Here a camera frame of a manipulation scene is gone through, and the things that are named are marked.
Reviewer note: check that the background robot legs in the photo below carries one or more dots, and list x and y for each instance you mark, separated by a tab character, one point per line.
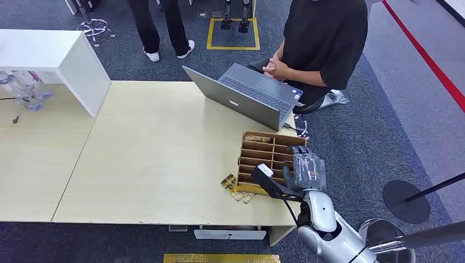
234	18

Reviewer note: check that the seated person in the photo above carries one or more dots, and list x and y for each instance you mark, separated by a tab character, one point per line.
323	43

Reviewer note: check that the cardboard card organizer box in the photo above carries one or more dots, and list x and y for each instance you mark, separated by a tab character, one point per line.
261	156

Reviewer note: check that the chrome round stanchion base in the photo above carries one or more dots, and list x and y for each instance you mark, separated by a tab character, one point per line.
385	234

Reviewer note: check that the person's hands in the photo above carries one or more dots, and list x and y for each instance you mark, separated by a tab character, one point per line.
275	68

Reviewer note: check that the grey laptop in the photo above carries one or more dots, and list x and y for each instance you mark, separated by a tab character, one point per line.
250	96

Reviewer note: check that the clear plastic bag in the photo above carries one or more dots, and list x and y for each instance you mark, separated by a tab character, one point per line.
334	98

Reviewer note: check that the clear water bottle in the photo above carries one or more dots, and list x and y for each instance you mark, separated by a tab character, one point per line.
34	84
18	92

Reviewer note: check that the gold card in organizer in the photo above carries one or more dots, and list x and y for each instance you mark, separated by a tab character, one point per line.
257	138

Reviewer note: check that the standing person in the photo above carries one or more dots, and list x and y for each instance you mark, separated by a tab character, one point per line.
160	29

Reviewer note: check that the black stanchion pole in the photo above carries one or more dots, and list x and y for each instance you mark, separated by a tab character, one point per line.
436	187

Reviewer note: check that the black stool seat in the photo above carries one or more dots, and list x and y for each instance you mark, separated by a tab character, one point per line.
308	107

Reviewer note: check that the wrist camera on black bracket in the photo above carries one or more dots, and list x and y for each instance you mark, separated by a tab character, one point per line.
267	178

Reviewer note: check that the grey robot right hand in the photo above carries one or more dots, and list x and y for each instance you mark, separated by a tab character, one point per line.
308	170

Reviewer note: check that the white desk shelf riser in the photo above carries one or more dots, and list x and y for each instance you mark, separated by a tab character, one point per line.
61	58

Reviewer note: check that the white desk drawer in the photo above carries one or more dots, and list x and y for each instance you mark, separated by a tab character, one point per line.
229	234

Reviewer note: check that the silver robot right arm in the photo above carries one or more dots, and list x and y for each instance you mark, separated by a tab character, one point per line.
323	214

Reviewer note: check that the black round stanchion base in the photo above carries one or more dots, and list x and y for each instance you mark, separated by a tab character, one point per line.
403	203

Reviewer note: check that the chrome stanchion pole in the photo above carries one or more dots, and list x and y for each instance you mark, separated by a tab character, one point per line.
417	239

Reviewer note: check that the small black clip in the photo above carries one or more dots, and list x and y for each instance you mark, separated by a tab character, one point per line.
15	119

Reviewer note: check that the office chair wheel base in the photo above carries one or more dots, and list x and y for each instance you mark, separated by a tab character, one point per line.
93	29

